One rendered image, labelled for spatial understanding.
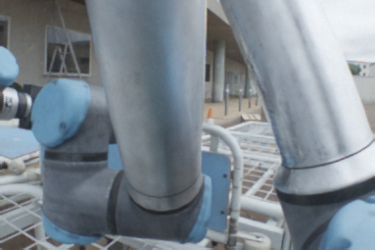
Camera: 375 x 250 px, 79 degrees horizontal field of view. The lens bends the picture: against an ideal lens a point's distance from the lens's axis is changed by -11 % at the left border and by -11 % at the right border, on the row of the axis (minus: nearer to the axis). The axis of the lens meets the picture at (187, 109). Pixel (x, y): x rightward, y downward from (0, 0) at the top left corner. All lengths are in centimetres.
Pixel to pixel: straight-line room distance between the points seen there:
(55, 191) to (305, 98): 31
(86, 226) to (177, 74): 25
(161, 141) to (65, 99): 16
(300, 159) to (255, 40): 14
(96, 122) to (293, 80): 24
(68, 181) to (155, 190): 13
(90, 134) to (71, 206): 9
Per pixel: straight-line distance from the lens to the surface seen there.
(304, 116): 27
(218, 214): 63
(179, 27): 16
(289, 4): 28
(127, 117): 19
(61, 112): 33
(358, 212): 21
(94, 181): 34
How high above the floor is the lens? 87
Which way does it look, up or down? 5 degrees down
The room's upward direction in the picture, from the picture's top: 2 degrees clockwise
